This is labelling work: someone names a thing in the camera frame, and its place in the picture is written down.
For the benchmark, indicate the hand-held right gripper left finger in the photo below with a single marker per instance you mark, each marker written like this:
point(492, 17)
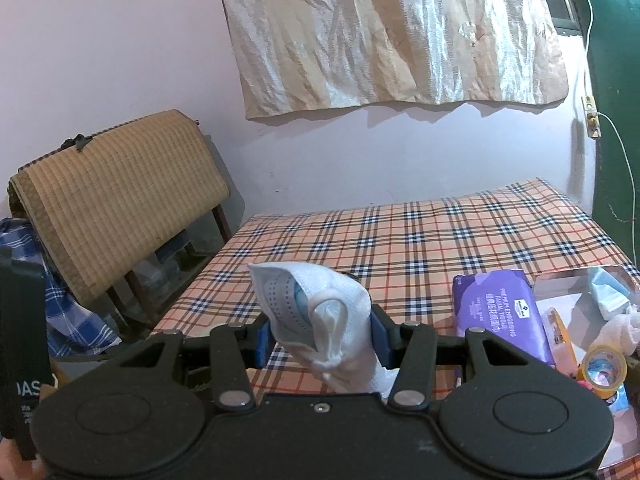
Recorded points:
point(262, 345)

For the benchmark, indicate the wall socket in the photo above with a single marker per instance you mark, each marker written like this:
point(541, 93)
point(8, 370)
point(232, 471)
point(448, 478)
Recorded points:
point(590, 115)

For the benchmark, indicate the woven straw mat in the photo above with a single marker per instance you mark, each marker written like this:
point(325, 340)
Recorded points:
point(125, 200)

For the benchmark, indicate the orange tissue pack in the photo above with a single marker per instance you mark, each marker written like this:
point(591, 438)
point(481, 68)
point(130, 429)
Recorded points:
point(559, 330)

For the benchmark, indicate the yellow tape roll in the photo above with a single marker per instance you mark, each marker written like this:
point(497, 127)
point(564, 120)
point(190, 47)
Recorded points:
point(587, 365)

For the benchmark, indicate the green door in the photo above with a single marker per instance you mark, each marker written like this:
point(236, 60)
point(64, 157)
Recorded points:
point(615, 60)

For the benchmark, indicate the white towel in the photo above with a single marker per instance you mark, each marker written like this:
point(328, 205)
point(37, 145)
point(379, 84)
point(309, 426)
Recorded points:
point(350, 300)

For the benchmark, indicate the wooden chair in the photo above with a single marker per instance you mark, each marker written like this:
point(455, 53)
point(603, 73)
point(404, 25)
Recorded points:
point(222, 225)

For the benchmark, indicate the blue plaid shirt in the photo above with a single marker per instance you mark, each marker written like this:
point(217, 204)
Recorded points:
point(75, 320)

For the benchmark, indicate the crinkled beige wall cloth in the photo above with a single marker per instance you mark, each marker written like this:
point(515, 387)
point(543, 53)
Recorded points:
point(390, 35)

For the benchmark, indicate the clear plastic box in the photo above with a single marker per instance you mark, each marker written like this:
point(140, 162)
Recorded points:
point(560, 290)

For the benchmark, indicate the white plastic bag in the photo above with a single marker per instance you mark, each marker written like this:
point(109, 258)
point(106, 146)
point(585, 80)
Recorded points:
point(280, 300)

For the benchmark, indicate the purple tissue pack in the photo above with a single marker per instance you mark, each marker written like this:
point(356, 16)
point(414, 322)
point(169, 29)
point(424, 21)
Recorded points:
point(500, 310)

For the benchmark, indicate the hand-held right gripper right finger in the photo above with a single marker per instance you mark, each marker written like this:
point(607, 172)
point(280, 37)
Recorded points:
point(382, 340)

